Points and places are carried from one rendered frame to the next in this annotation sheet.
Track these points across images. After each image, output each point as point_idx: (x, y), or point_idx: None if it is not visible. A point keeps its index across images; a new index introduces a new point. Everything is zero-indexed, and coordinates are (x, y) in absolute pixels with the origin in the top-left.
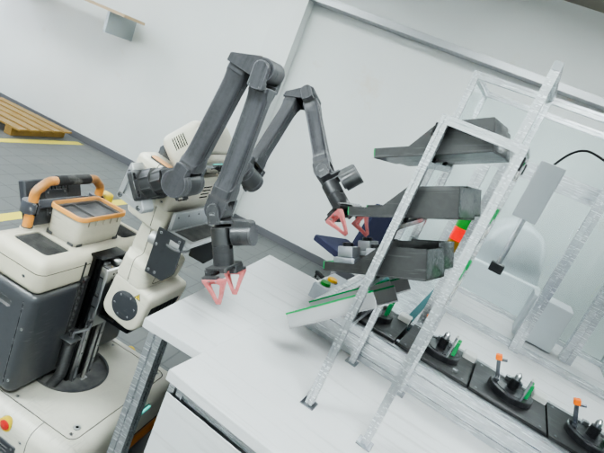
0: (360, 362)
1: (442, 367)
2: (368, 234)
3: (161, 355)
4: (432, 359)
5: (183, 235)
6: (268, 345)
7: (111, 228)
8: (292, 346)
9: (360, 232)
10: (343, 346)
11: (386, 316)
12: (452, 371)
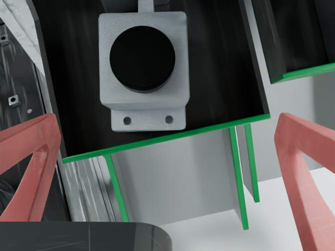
0: (103, 168)
1: (17, 53)
2: (55, 117)
3: None
4: (16, 69)
5: None
6: (289, 244)
7: None
8: (231, 234)
9: (48, 191)
10: (112, 204)
11: None
12: (10, 42)
